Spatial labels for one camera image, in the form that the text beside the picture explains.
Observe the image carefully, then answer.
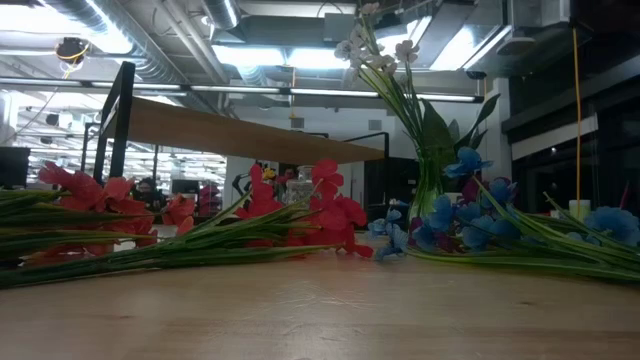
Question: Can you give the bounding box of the red artificial flower bunch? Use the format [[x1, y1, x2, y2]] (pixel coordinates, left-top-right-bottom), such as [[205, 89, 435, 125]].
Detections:
[[0, 160, 197, 269], [0, 159, 375, 290]]

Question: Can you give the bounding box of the green glass vase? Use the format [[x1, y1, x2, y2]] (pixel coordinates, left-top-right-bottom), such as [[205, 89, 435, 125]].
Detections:
[[407, 147, 447, 224]]

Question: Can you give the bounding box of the white artificial flower bunch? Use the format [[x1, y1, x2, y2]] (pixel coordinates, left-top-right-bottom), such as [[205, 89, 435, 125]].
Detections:
[[333, 2, 444, 217]]

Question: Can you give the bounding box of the blue artificial flower bunch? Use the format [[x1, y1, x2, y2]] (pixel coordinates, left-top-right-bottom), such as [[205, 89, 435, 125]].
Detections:
[[368, 146, 640, 284]]

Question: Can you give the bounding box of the long LED light bar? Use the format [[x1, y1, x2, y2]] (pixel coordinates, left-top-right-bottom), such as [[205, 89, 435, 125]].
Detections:
[[0, 77, 485, 104]]

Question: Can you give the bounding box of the snake plant in white pot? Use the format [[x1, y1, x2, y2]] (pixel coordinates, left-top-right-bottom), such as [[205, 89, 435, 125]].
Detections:
[[403, 93, 501, 197]]

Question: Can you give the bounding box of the person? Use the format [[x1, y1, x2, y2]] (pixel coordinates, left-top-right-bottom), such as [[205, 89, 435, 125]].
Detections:
[[133, 177, 169, 211]]

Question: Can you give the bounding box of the pale green cup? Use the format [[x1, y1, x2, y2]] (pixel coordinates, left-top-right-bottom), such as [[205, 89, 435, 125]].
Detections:
[[568, 199, 592, 220]]

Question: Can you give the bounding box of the black round ceiling device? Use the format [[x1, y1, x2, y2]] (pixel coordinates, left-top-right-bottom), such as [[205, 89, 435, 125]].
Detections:
[[54, 37, 91, 65]]

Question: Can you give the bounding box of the black monitor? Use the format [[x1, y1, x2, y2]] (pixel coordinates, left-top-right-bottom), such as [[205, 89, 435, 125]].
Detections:
[[0, 146, 31, 189]]

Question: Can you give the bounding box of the wooden shelf black metal frame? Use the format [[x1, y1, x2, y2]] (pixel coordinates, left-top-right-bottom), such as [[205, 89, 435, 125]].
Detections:
[[93, 60, 392, 211]]

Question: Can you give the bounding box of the yellow hanging power cable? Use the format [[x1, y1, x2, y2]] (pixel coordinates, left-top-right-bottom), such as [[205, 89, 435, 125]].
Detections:
[[572, 27, 584, 206]]

